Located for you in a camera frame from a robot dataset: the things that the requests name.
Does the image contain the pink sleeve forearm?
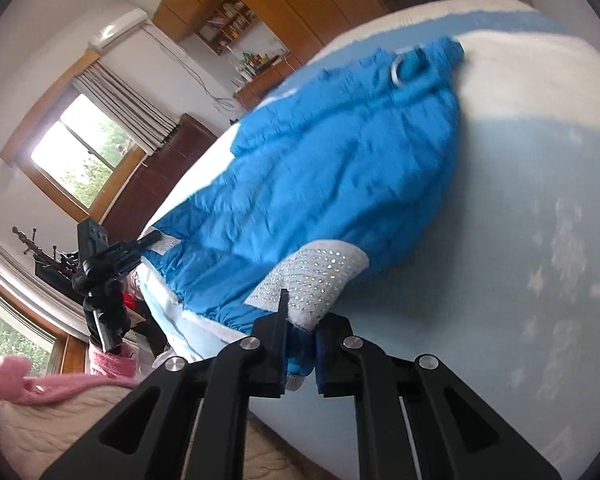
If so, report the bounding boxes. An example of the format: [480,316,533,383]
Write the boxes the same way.
[0,342,138,406]

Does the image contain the blue puffer jacket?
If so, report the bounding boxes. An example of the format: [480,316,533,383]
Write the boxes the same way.
[143,37,464,377]

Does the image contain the wooden desk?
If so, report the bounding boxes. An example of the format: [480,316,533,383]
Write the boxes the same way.
[234,54,302,110]

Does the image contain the striped grey curtain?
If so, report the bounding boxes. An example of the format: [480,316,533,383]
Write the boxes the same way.
[73,61,178,155]

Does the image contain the blue and white bed sheet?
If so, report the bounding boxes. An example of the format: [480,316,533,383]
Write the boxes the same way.
[134,0,600,480]

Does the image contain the window with wooden frame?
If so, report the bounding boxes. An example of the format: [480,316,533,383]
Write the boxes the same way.
[0,50,146,221]

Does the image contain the dark wooden headboard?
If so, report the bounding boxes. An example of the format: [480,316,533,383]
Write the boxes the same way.
[100,114,216,244]

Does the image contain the white air conditioner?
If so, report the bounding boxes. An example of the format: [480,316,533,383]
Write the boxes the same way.
[88,8,148,52]

